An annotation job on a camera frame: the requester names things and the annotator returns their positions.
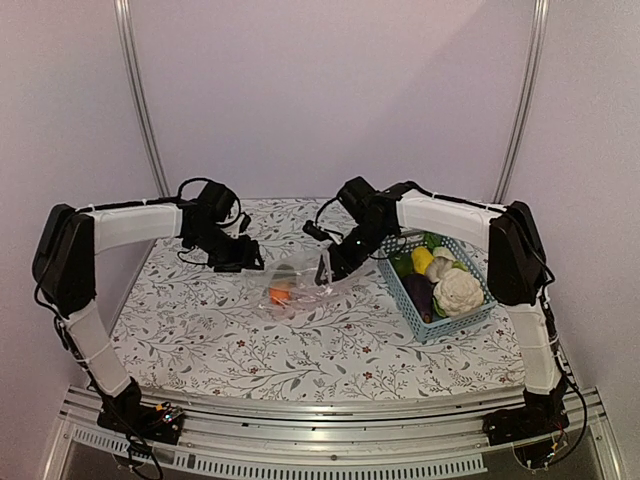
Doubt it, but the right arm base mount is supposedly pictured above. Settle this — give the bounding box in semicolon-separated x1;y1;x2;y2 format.
482;401;569;446

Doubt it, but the left aluminium corner post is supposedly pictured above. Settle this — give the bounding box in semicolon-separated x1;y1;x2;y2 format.
113;0;171;196

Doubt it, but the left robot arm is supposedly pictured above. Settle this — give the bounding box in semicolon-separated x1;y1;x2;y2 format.
32;179;264;434

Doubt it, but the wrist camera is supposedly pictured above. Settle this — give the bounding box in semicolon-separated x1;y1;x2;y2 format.
303;220;331;242
225;213;251;238

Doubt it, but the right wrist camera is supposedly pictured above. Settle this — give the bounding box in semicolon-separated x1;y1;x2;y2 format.
303;220;331;242

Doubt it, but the light blue plastic basket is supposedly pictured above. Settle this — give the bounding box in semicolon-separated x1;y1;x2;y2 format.
377;232;497;343

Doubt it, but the aluminium corner post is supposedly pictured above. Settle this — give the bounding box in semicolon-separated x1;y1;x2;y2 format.
113;0;171;196
493;0;550;203

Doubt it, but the right aluminium corner post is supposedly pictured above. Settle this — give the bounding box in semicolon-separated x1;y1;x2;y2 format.
493;0;550;203

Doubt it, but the floral patterned table mat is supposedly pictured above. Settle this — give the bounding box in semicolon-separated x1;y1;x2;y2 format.
102;197;559;403

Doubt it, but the aluminium rail frame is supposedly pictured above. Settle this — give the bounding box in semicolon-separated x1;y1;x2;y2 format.
42;383;624;480

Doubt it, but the purple fake eggplant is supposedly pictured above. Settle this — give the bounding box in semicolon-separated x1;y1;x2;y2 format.
401;273;434;324

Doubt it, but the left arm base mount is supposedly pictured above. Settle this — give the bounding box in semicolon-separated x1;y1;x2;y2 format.
97;401;185;445

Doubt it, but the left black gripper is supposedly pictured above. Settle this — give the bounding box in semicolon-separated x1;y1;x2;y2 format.
188;224;264;272

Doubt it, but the orange green fake fruit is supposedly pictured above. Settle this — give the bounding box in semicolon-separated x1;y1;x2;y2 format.
268;284;291;307

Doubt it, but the white fake cauliflower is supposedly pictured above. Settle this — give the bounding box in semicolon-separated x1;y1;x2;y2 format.
433;269;484;317

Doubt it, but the clear zip top bag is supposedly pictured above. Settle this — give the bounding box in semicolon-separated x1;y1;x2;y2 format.
247;248;376;323

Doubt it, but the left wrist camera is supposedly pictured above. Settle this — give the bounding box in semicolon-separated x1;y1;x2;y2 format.
225;213;251;238

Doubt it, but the white fake garlic bulb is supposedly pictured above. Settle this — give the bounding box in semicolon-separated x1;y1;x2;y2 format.
425;257;467;284

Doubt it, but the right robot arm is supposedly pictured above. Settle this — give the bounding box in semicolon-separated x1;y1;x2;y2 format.
315;177;568;436

